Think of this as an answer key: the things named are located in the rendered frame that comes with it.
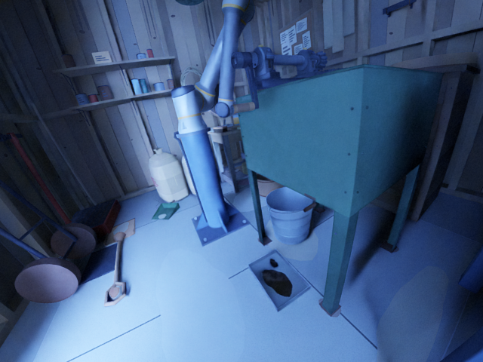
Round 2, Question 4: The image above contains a dark red box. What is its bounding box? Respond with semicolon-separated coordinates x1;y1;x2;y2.
70;198;122;243

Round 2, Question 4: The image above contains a cream gas canister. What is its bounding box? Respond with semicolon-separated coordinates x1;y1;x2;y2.
147;147;190;203

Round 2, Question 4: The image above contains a red handled broom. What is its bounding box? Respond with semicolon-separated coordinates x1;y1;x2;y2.
8;131;73;224

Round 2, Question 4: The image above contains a grey metal bucket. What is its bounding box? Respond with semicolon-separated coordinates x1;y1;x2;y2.
265;187;317;246

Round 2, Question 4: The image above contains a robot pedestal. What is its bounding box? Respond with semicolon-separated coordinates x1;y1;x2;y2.
174;127;251;248

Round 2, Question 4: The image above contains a wooden wall shelf unit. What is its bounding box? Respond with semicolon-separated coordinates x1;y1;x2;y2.
51;55;177;113

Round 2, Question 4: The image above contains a cream sack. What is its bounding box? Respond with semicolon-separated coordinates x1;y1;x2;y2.
180;153;198;196

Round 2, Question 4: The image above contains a large dark lump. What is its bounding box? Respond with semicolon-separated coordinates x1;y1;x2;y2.
261;268;293;298

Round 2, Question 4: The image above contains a grey flat tray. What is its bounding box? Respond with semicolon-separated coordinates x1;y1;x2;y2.
248;251;312;313

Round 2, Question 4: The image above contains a pale board on floor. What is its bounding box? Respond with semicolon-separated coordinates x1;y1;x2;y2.
106;218;137;247

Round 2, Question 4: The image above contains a dark blue drive shaft assembly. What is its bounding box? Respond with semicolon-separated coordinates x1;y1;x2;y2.
231;44;329;82

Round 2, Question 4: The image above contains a blue hand truck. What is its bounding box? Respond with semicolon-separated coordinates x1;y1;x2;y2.
0;179;118;305

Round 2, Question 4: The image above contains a brown notice board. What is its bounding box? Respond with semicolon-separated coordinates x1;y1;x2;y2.
278;16;315;58

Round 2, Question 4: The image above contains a pale rope coil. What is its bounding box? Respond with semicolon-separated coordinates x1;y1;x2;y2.
180;66;205;91

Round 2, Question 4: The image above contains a dark crank with wooden grip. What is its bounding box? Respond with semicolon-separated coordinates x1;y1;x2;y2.
231;52;262;115

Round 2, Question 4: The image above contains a teal treater body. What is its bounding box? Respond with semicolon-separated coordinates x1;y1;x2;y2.
235;63;445;318

